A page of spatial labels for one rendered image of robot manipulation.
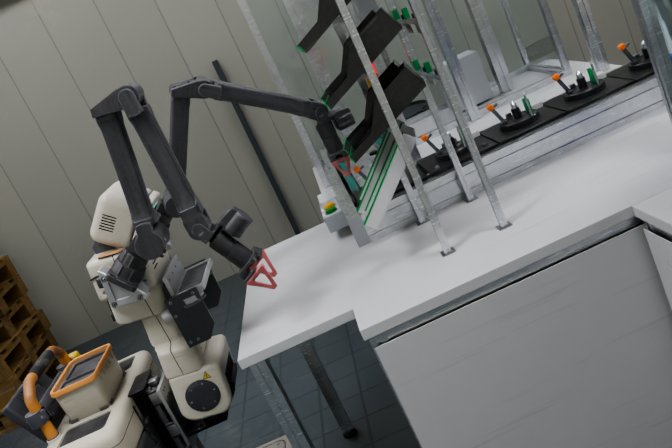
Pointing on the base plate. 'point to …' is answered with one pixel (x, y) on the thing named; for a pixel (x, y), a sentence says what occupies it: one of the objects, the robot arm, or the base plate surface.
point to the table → (294, 297)
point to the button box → (333, 216)
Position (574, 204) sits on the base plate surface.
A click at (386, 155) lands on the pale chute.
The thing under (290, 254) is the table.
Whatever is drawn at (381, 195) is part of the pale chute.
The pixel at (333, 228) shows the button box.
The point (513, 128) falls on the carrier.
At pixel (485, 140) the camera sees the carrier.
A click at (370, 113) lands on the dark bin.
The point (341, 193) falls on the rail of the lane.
